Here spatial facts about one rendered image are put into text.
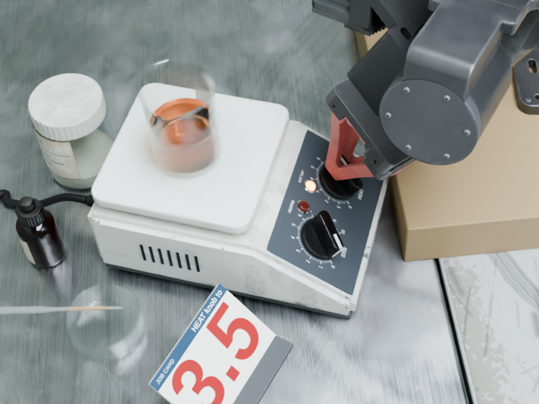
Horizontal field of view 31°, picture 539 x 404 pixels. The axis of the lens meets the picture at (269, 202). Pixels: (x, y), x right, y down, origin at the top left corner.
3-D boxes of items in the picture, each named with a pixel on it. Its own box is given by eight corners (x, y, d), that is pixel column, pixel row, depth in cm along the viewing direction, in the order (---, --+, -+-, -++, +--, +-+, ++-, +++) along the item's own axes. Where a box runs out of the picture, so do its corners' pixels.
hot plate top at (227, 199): (293, 113, 73) (293, 105, 72) (248, 238, 66) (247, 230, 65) (145, 87, 75) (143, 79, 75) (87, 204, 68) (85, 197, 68)
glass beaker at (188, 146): (162, 126, 72) (146, 46, 66) (232, 134, 71) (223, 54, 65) (140, 187, 68) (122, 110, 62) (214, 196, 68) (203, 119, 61)
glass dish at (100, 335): (127, 287, 73) (123, 271, 72) (157, 341, 70) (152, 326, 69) (60, 318, 72) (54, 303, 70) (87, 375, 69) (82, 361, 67)
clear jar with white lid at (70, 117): (88, 127, 84) (69, 61, 77) (135, 161, 81) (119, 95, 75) (34, 167, 81) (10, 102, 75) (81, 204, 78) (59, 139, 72)
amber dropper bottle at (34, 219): (68, 238, 76) (48, 183, 71) (62, 269, 75) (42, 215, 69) (30, 238, 77) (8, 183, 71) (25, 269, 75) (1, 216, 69)
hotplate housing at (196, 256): (388, 191, 78) (395, 124, 72) (353, 326, 70) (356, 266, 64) (134, 143, 82) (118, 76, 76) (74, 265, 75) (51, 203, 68)
